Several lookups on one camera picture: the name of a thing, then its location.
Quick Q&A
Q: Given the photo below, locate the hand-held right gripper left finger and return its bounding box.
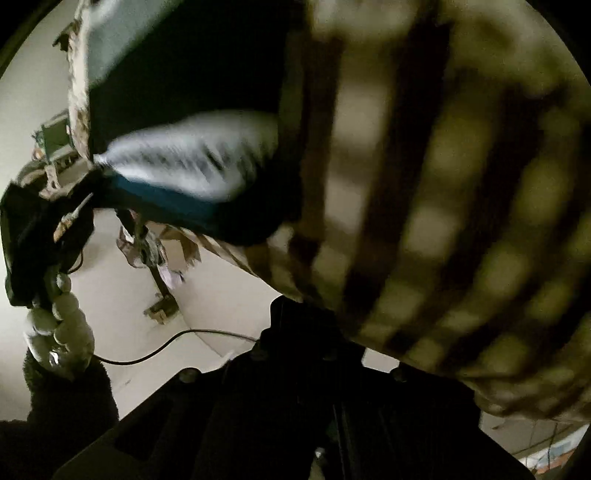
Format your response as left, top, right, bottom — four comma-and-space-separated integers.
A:
52, 295, 334, 480

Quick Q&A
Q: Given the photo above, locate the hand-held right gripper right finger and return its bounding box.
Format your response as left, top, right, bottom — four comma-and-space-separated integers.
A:
323, 318, 539, 480

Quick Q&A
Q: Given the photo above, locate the checked cloth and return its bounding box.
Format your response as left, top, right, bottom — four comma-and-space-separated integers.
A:
203, 0, 591, 428

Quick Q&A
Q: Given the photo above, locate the person's left forearm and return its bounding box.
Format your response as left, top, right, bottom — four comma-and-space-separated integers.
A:
0, 348, 122, 480

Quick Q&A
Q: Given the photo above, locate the person's left hand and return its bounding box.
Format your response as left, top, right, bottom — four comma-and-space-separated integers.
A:
23, 267, 96, 381

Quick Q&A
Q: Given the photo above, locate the cluttered shelf unit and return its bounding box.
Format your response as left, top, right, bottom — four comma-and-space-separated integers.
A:
31, 110, 89, 188

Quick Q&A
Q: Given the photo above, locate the pale hanging clutter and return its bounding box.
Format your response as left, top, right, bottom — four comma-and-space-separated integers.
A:
115, 210, 202, 326

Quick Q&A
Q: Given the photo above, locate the mottled brown cloth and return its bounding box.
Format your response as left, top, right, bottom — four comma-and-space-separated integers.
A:
66, 0, 96, 163

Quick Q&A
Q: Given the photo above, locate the pale printed sheet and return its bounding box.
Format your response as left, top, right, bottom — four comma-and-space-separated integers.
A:
515, 422, 589, 477

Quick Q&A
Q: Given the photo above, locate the black cable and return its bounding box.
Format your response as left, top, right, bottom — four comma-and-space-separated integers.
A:
92, 329, 260, 366

